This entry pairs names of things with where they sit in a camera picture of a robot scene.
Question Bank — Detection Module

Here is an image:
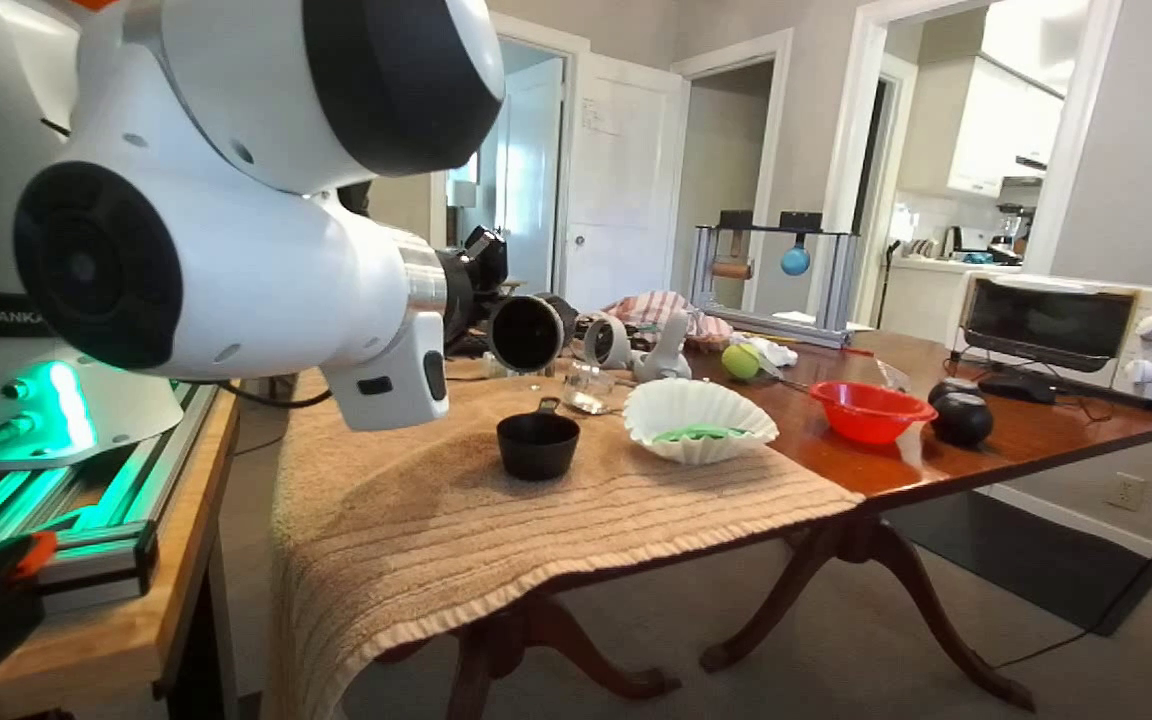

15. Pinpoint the robot base aluminium frame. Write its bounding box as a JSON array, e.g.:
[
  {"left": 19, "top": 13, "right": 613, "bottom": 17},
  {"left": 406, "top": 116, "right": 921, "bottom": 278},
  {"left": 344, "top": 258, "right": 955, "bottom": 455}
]
[{"left": 0, "top": 330, "right": 238, "bottom": 720}]

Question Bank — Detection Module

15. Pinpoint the white coffee filter bowl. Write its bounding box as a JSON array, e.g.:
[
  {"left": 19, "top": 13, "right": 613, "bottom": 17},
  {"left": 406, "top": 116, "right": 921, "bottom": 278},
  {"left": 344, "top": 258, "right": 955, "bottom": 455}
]
[{"left": 624, "top": 380, "right": 778, "bottom": 462}]

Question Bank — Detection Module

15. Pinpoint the black measuring cup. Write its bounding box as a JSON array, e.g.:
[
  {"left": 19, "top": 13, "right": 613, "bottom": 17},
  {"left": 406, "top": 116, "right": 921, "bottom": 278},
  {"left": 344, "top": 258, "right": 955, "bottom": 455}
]
[{"left": 496, "top": 413, "right": 579, "bottom": 478}]

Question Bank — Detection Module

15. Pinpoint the black round object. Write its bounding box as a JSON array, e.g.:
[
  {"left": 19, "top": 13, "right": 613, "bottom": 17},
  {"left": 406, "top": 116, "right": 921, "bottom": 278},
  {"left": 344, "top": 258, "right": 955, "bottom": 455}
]
[{"left": 926, "top": 382, "right": 991, "bottom": 448}]

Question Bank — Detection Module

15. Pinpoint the white VR controller front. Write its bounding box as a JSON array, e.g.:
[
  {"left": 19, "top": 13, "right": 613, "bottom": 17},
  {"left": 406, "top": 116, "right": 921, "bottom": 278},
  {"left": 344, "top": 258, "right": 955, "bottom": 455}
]
[{"left": 579, "top": 313, "right": 631, "bottom": 367}]

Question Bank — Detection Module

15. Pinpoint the yellow-green tennis ball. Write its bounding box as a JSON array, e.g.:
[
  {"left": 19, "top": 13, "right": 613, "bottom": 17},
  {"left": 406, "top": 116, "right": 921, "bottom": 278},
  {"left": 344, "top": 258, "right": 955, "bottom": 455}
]
[{"left": 719, "top": 342, "right": 760, "bottom": 380}]

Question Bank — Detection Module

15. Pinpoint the black computer mouse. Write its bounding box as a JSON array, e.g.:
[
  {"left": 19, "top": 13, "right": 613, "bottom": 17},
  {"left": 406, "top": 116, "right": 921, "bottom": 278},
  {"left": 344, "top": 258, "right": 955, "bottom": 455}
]
[{"left": 978, "top": 367, "right": 1061, "bottom": 404}]

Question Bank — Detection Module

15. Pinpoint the aluminium frame stand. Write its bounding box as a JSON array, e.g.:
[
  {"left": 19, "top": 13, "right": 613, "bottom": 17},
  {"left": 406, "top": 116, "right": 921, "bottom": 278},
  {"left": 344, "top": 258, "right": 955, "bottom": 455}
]
[{"left": 693, "top": 213, "right": 855, "bottom": 342}]

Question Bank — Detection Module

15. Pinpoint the crumpled white tissue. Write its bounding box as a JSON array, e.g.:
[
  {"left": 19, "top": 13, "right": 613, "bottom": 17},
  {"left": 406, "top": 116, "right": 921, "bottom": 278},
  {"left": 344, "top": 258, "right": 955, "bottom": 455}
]
[{"left": 745, "top": 337, "right": 801, "bottom": 370}]

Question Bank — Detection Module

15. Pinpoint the tan towel table cover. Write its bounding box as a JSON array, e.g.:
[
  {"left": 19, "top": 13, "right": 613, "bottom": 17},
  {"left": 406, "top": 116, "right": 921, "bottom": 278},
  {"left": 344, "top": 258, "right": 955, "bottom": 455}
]
[{"left": 259, "top": 377, "right": 855, "bottom": 720}]

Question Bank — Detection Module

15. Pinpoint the red plastic bowl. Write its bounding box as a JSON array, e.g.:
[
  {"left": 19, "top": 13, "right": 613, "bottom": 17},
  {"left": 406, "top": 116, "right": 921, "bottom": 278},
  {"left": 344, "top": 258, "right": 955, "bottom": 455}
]
[{"left": 813, "top": 380, "right": 937, "bottom": 448}]

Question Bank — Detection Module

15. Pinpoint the white VR controller rear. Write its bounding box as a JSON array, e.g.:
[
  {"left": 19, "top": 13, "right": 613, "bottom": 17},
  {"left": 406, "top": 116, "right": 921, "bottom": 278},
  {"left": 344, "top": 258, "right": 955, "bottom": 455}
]
[{"left": 635, "top": 313, "right": 693, "bottom": 380}]

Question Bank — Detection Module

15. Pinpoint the blue bulb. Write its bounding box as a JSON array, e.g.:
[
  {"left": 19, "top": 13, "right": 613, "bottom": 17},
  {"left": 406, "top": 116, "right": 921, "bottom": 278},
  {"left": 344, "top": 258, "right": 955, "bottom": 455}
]
[{"left": 778, "top": 234, "right": 813, "bottom": 274}]

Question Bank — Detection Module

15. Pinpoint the brown ceramic mug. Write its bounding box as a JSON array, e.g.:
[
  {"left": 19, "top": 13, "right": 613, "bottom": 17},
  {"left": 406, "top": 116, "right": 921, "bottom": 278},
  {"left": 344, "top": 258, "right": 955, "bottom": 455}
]
[{"left": 487, "top": 294, "right": 576, "bottom": 370}]

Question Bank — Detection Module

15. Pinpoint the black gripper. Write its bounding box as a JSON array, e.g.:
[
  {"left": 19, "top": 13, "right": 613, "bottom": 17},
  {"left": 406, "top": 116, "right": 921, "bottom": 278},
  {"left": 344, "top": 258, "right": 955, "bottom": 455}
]
[{"left": 440, "top": 229, "right": 509, "bottom": 346}]

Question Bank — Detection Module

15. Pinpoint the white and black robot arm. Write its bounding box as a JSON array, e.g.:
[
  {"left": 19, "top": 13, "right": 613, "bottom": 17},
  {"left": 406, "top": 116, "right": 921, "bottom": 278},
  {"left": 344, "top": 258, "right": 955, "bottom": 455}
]
[{"left": 0, "top": 0, "right": 503, "bottom": 430}]

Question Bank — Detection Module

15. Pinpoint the white toaster oven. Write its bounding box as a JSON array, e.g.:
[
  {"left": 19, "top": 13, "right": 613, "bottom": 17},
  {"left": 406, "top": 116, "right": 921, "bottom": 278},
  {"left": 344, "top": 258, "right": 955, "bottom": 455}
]
[{"left": 955, "top": 271, "right": 1152, "bottom": 399}]

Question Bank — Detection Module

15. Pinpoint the red striped cloth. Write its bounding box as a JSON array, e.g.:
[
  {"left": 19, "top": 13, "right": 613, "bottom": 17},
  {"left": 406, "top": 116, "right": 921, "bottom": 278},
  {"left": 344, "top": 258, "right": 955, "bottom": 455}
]
[{"left": 608, "top": 293, "right": 731, "bottom": 350}]

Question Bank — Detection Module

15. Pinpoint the wooden dining table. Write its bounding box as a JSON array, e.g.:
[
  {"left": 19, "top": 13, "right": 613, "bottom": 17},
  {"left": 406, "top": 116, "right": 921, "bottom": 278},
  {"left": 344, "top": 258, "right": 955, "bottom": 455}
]
[{"left": 449, "top": 380, "right": 1152, "bottom": 720}]

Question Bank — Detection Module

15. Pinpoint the white vr controller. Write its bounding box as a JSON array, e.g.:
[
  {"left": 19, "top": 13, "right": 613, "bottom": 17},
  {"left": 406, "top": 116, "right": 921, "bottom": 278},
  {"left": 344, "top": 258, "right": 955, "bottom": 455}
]
[
  {"left": 579, "top": 313, "right": 631, "bottom": 367},
  {"left": 635, "top": 313, "right": 693, "bottom": 380}
]

